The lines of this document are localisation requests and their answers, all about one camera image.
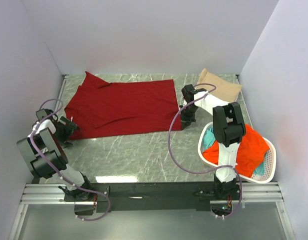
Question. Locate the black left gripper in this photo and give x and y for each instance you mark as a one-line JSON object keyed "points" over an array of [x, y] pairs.
{"points": [[70, 128]]}

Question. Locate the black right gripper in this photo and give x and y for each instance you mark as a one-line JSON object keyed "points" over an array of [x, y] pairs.
{"points": [[186, 121]]}

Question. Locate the red t shirt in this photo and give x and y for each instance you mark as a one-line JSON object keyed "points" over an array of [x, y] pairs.
{"points": [[103, 109]]}

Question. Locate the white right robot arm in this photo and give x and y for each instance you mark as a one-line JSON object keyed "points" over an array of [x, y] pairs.
{"points": [[228, 125]]}

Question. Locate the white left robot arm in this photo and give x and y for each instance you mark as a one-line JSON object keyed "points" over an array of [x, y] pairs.
{"points": [[44, 156]]}

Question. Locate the teal t shirt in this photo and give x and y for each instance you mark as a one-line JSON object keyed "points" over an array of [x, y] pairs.
{"points": [[208, 138]]}

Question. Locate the beige folded t shirt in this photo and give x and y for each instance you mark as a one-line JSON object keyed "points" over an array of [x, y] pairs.
{"points": [[225, 90]]}

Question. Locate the orange t shirt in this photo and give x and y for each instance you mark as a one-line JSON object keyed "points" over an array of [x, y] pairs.
{"points": [[250, 154]]}

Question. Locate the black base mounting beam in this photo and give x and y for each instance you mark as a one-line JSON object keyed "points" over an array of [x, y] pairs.
{"points": [[161, 195]]}

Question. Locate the white laundry basket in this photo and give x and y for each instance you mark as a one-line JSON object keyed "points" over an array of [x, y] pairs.
{"points": [[264, 174]]}

